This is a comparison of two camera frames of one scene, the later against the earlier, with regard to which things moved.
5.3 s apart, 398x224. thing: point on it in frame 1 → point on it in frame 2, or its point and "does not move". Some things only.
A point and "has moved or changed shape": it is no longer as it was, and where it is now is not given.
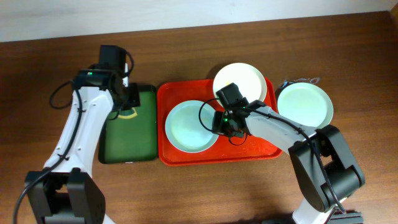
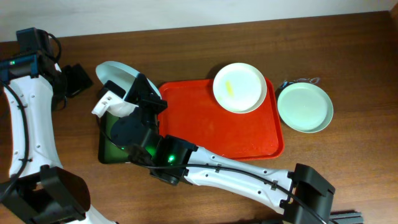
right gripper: (221, 127) → (142, 88)
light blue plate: (188, 126) has moved or changed shape
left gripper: (134, 95) → (76, 79)
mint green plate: (308, 103) does not move
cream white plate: (249, 81) does not move
